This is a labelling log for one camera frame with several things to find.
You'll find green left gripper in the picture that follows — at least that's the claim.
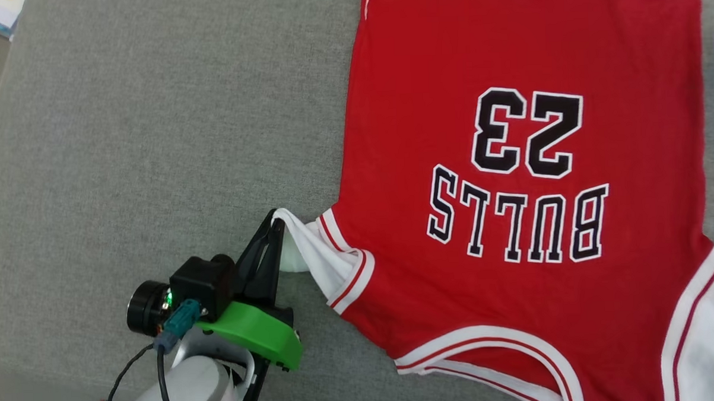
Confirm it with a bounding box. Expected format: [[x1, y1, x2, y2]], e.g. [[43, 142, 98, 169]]
[[192, 208, 304, 375]]

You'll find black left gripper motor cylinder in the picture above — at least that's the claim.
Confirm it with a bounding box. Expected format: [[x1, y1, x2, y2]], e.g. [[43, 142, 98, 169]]
[[125, 279, 174, 339]]

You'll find teal plug left camera cable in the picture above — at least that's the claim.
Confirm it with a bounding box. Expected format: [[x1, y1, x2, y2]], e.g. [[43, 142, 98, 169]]
[[94, 297, 206, 401]]

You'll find red white basketball jersey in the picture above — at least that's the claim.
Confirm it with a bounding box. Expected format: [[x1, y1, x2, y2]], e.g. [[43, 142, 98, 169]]
[[265, 0, 714, 401]]

